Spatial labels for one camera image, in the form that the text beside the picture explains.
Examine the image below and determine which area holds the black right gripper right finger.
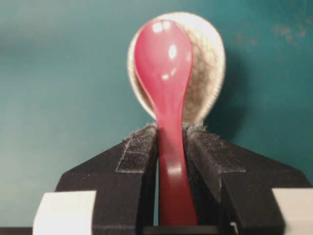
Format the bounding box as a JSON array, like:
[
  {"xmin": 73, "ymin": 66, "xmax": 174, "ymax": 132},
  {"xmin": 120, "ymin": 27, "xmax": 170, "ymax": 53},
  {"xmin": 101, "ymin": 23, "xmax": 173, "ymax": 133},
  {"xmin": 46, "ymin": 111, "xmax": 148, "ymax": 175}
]
[{"xmin": 183, "ymin": 124, "xmax": 313, "ymax": 235}]

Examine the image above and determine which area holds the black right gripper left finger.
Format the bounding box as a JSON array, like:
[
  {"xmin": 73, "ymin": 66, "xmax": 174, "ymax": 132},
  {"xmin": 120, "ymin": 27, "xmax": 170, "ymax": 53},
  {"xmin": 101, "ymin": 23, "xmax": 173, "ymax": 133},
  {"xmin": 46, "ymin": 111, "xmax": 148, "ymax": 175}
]
[{"xmin": 32, "ymin": 123, "xmax": 157, "ymax": 235}]

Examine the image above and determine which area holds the pink plastic spoon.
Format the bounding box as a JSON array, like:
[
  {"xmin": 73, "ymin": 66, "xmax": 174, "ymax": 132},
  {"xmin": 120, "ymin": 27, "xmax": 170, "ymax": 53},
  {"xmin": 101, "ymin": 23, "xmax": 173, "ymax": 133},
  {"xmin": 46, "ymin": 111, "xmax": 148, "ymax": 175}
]
[{"xmin": 134, "ymin": 20, "xmax": 198, "ymax": 226}]

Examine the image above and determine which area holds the small beige spoon rest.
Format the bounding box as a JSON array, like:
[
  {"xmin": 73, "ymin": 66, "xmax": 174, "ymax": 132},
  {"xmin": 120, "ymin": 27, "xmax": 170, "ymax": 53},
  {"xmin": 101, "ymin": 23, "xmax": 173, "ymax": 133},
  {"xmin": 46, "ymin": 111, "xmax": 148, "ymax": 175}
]
[{"xmin": 127, "ymin": 11, "xmax": 226, "ymax": 124}]

